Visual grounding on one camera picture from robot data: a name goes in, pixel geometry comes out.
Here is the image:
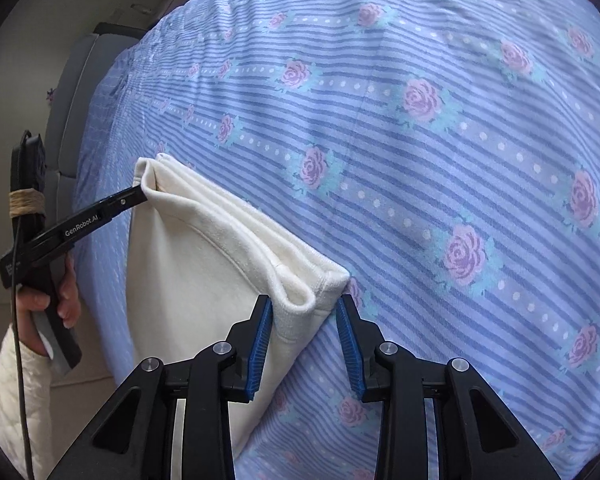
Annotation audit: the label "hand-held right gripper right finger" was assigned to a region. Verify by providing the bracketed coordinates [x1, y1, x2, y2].
[335, 294, 563, 480]

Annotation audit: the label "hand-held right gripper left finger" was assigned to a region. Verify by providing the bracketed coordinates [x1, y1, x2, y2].
[47, 294, 273, 480]

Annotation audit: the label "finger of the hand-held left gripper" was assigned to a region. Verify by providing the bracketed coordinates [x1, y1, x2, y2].
[92, 186, 149, 224]

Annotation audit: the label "white pants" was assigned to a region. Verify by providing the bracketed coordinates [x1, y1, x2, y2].
[128, 152, 351, 463]

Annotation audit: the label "person's left forearm white sleeve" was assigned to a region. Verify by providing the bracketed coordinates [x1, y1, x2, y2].
[0, 325, 56, 480]

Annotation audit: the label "person's left hand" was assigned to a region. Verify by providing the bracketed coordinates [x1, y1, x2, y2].
[15, 255, 81, 358]

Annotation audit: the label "grey upholstered headboard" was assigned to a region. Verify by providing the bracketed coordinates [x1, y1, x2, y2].
[45, 22, 148, 211]

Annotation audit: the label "bed with blue cover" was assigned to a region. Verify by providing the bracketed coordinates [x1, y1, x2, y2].
[72, 0, 600, 480]

